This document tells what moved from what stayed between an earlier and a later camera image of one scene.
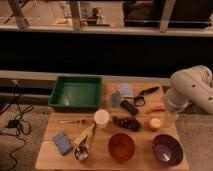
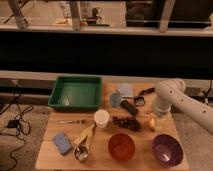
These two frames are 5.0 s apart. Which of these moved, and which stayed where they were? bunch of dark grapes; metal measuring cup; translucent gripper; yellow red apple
Moved: translucent gripper
Stayed: bunch of dark grapes; yellow red apple; metal measuring cup
